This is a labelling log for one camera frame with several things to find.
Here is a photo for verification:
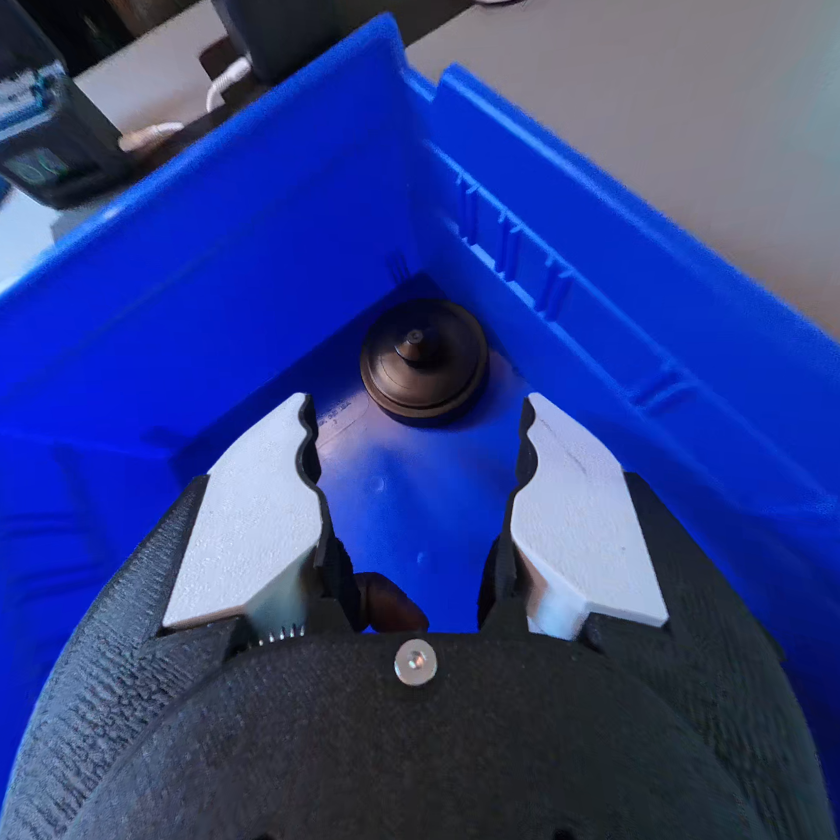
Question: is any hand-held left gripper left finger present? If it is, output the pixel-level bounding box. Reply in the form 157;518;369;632
162;392;362;641

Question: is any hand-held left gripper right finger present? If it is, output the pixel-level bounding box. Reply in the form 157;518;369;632
478;392;670;641

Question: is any black bottle lid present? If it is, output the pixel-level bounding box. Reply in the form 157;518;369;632
360;298;490;429

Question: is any blue plastic bin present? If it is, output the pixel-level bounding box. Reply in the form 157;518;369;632
0;13;840;808

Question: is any person's left hand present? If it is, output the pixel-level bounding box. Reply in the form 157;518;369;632
354;571;431;634

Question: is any grey battery charger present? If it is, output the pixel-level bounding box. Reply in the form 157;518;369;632
0;0;132;210

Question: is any dark grey box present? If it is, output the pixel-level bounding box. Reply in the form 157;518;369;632
210;0;349;83

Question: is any white cable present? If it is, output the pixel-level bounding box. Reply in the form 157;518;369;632
118;56;253;155

